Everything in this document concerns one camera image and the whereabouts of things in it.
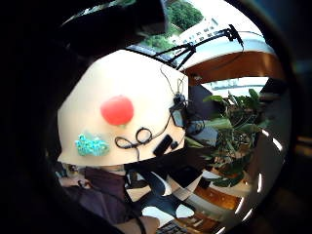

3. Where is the black tripod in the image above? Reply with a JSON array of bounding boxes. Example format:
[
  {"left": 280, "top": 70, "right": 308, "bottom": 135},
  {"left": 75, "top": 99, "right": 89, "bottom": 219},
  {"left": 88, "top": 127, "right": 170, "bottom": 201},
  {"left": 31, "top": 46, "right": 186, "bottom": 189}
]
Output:
[{"left": 151, "top": 23, "right": 246, "bottom": 71}]

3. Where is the red tomato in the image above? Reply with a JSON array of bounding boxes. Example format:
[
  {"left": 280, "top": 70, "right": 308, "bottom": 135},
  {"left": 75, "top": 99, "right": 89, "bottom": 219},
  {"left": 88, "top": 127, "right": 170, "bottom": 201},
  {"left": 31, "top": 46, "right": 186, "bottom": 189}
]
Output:
[{"left": 99, "top": 95, "right": 136, "bottom": 127}]

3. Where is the brown wooden ledge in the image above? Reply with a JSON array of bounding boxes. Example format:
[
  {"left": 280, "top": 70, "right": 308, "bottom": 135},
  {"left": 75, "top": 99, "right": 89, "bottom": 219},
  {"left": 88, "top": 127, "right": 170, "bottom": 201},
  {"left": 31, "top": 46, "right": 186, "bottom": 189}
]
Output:
[{"left": 184, "top": 51, "right": 285, "bottom": 87}]

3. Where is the flat black rectangular device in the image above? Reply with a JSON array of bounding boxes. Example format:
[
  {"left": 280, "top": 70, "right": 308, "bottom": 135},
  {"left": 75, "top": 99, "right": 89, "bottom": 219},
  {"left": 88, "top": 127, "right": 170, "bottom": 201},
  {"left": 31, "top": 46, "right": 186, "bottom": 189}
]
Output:
[{"left": 152, "top": 134, "right": 175, "bottom": 158}]

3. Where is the teal crocheted toy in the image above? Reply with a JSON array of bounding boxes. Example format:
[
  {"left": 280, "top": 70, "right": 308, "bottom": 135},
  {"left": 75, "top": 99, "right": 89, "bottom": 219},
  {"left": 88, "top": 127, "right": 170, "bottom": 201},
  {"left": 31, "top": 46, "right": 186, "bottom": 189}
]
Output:
[{"left": 74, "top": 132, "right": 111, "bottom": 157}]

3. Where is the green leafy plant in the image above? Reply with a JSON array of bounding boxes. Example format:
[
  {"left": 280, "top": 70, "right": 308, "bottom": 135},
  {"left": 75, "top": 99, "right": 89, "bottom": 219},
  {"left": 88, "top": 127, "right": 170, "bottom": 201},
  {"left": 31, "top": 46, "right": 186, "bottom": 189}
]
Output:
[{"left": 184, "top": 88, "right": 271, "bottom": 188}]

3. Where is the black flat box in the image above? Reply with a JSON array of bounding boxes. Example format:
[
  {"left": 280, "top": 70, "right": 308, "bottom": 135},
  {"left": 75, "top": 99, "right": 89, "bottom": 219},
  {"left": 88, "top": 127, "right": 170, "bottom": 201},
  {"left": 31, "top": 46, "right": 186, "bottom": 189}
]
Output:
[{"left": 168, "top": 165, "right": 204, "bottom": 189}]

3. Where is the person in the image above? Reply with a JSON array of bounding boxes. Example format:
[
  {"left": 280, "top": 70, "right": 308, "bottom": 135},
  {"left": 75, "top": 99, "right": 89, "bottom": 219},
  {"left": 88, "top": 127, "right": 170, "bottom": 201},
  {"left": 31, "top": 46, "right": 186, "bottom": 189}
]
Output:
[{"left": 58, "top": 165, "right": 145, "bottom": 234}]

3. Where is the black star chair base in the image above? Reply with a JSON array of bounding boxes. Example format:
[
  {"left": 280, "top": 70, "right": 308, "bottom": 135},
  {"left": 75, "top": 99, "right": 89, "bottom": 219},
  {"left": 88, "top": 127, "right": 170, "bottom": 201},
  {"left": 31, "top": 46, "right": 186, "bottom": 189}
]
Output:
[{"left": 129, "top": 169, "right": 197, "bottom": 222}]

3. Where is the thin grey wire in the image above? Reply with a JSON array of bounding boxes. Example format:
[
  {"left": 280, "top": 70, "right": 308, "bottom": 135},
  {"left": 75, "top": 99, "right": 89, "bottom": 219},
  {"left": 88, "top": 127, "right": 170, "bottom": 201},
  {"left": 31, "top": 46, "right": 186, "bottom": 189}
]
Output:
[{"left": 160, "top": 65, "right": 187, "bottom": 96}]

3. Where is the black camera on stand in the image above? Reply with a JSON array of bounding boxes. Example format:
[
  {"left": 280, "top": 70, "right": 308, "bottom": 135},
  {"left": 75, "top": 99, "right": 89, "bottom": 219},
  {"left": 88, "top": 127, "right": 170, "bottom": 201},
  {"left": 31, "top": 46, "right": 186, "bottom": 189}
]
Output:
[{"left": 168, "top": 93, "right": 190, "bottom": 130}]

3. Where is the black coiled cable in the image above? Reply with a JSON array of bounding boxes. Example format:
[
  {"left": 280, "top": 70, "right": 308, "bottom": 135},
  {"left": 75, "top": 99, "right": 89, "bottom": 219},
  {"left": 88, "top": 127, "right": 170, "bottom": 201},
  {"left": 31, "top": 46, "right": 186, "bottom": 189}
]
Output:
[{"left": 114, "top": 114, "right": 174, "bottom": 162}]

